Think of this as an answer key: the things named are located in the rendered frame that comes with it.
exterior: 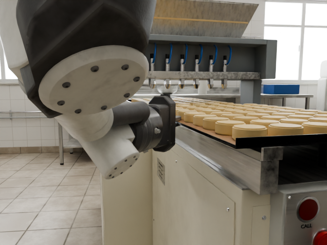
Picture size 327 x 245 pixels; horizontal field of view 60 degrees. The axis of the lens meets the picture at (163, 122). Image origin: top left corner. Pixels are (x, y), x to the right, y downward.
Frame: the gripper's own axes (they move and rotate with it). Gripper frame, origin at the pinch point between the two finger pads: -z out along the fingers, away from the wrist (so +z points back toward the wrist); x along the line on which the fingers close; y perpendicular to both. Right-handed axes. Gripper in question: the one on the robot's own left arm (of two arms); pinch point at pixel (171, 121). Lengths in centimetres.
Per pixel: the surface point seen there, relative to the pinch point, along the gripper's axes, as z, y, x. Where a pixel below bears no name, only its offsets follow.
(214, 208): 9.3, -14.3, -14.1
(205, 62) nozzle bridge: -57, 16, 18
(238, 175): 13.1, -19.5, -5.9
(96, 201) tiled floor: -116, 139, -91
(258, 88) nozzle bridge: -77, -2, 7
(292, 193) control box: 13.6, -27.5, -7.1
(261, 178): 17.3, -23.9, -4.4
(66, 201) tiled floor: -102, 160, -92
